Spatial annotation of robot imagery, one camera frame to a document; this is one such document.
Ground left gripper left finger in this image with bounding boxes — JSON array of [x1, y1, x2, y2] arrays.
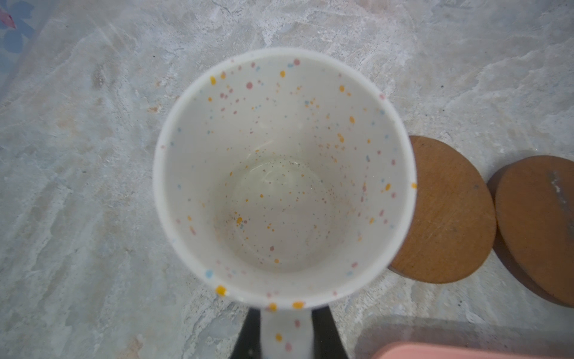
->
[[230, 308, 262, 359]]

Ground dark brown round coaster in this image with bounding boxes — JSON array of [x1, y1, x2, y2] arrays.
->
[[487, 156, 573, 308]]

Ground plain wooden round coaster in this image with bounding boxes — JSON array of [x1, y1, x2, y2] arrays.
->
[[390, 136, 497, 284]]

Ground white speckled mug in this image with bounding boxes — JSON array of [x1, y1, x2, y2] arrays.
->
[[152, 48, 417, 358]]

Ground pink tray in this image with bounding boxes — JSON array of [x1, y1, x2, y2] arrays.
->
[[372, 342, 548, 359]]

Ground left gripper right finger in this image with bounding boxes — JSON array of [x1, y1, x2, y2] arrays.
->
[[312, 306, 348, 359]]

